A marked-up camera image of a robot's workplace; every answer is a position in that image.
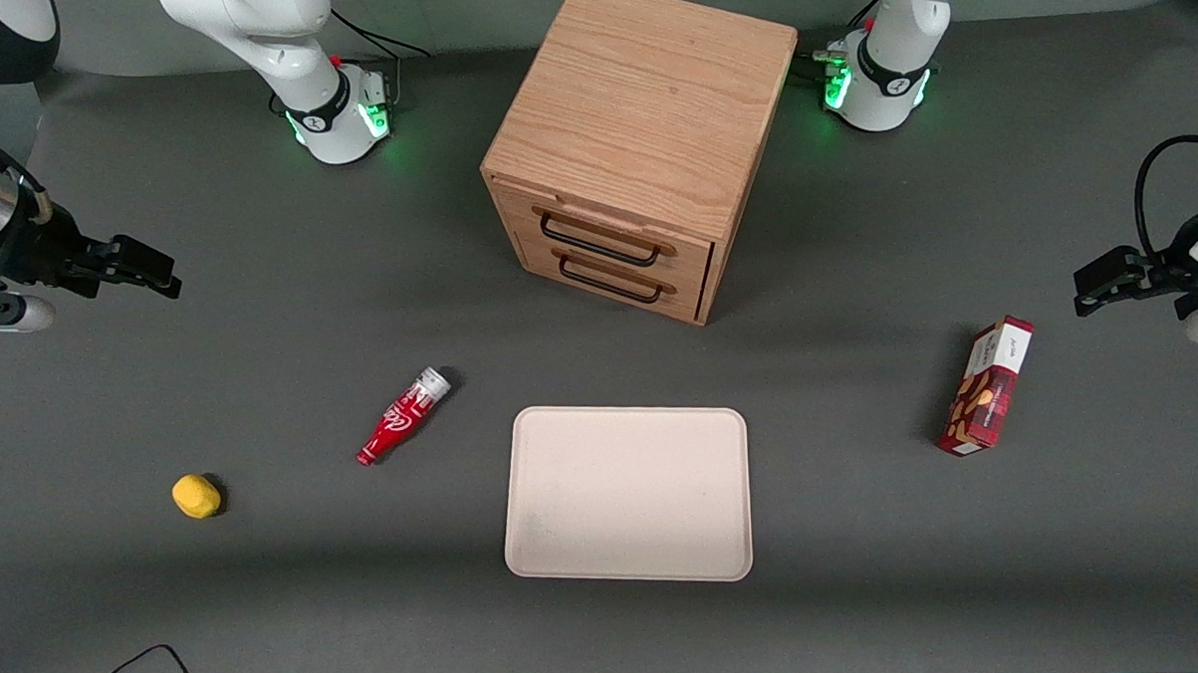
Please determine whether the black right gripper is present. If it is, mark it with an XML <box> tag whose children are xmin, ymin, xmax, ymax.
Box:
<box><xmin>0</xmin><ymin>187</ymin><xmax>183</xmax><ymax>307</ymax></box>

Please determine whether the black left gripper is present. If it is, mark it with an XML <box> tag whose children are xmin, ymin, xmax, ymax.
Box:
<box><xmin>1071</xmin><ymin>196</ymin><xmax>1198</xmax><ymax>319</ymax></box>

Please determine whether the wooden drawer with black handle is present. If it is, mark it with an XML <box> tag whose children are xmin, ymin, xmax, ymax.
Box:
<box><xmin>518</xmin><ymin>225</ymin><xmax>711</xmax><ymax>331</ymax></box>
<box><xmin>527</xmin><ymin>195</ymin><xmax>718</xmax><ymax>292</ymax></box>

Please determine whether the wooden drawer cabinet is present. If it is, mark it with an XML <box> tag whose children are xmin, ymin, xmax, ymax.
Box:
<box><xmin>474</xmin><ymin>0</ymin><xmax>810</xmax><ymax>335</ymax></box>

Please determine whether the red cookie box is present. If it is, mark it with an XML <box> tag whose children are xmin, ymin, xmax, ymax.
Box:
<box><xmin>932</xmin><ymin>315</ymin><xmax>1041</xmax><ymax>458</ymax></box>

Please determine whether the yellow lemon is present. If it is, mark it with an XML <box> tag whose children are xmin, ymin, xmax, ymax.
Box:
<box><xmin>171</xmin><ymin>473</ymin><xmax>224</xmax><ymax>521</ymax></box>

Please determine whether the red cola bottle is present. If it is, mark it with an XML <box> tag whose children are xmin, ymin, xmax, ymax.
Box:
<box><xmin>354</xmin><ymin>366</ymin><xmax>456</xmax><ymax>469</ymax></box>

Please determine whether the beige plastic tray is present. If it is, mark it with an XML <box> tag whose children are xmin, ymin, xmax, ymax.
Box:
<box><xmin>499</xmin><ymin>399</ymin><xmax>755</xmax><ymax>590</ymax></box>

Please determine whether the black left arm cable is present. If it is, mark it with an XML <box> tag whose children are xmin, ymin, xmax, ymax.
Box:
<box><xmin>1132</xmin><ymin>134</ymin><xmax>1198</xmax><ymax>259</ymax></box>

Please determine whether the black cable at arm base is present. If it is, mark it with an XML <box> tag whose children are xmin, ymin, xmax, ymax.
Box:
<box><xmin>329</xmin><ymin>4</ymin><xmax>434</xmax><ymax>108</ymax></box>

